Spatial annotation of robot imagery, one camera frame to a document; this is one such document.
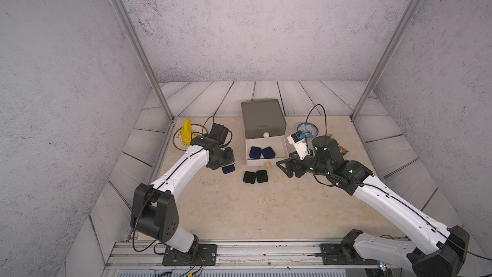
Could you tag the navy blue brooch box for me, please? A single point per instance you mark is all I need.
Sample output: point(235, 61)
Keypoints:
point(228, 169)
point(268, 153)
point(255, 153)

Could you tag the black brooch box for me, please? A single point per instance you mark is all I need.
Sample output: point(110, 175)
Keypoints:
point(249, 177)
point(262, 176)

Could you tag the white drawer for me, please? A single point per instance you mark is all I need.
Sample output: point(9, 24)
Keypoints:
point(277, 144)

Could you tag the three-tier drawer cabinet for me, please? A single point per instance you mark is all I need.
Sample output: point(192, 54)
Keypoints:
point(262, 119)

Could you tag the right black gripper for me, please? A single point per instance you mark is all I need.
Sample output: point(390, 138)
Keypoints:
point(296, 161)

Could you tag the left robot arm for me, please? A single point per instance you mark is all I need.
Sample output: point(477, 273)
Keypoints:
point(154, 209)

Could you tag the left metal frame post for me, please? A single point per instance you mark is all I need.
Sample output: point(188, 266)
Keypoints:
point(136, 44)

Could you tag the yellow plastic banana bunch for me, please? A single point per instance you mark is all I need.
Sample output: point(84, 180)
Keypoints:
point(187, 132)

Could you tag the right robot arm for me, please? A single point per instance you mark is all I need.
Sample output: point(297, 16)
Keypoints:
point(431, 249)

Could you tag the blue white ceramic bowl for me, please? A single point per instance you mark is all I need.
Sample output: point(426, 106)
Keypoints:
point(310, 130)

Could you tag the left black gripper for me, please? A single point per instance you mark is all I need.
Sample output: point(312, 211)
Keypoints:
point(230, 159)

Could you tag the metal frame post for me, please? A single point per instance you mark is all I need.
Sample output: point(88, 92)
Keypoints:
point(136, 44)
point(395, 39)

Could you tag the right metal frame post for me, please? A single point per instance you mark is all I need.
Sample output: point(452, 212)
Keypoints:
point(395, 39)

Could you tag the green snack packet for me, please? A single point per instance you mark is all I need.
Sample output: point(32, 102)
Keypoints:
point(343, 151)

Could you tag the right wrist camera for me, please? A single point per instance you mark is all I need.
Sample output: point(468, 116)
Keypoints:
point(298, 140)

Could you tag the white plate with green rim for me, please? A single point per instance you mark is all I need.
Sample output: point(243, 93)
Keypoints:
point(177, 140)

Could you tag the aluminium mounting rail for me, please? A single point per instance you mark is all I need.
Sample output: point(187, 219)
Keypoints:
point(294, 257)

